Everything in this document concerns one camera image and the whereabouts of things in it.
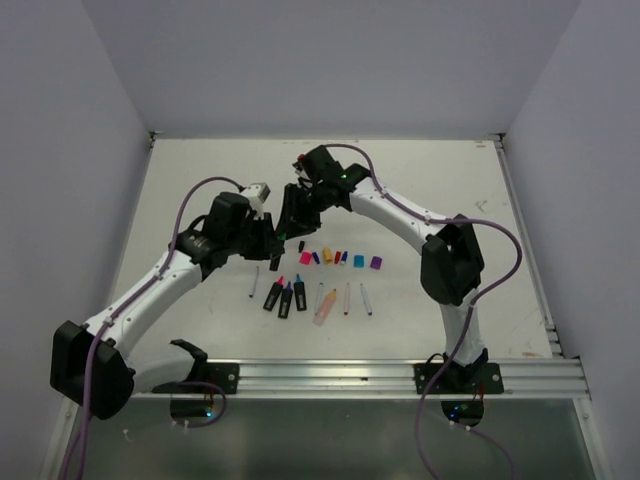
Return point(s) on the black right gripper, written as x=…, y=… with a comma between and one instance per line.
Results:
x=293, y=219

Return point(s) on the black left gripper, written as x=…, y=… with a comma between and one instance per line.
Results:
x=268, y=240

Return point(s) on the pink highlighter cap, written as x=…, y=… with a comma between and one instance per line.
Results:
x=305, y=258

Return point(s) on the orange highlighter cap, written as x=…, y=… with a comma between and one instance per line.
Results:
x=327, y=255

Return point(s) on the purple capped black highlighter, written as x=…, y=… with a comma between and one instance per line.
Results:
x=285, y=301

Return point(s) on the pink capped black highlighter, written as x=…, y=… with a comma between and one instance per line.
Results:
x=274, y=293

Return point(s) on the blue highlighter black body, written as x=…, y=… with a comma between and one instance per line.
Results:
x=300, y=294

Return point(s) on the orange highlighter pen body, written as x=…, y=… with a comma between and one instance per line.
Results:
x=325, y=308

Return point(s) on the red thin marker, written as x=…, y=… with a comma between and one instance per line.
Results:
x=346, y=300

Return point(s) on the purple highlighter cap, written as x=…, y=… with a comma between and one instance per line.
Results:
x=376, y=262

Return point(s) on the black thin marker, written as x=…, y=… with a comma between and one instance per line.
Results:
x=366, y=300

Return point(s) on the green capped black highlighter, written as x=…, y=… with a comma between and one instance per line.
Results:
x=276, y=259

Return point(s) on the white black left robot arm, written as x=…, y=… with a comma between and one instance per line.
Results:
x=90, y=362

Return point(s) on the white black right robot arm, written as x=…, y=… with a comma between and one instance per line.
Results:
x=450, y=259

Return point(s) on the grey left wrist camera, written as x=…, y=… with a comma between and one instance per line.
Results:
x=257, y=195

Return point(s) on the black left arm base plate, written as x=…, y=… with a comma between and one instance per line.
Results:
x=223, y=374

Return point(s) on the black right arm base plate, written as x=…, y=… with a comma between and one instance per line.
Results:
x=455, y=380

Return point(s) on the aluminium front rail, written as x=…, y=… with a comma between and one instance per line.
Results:
x=325, y=378

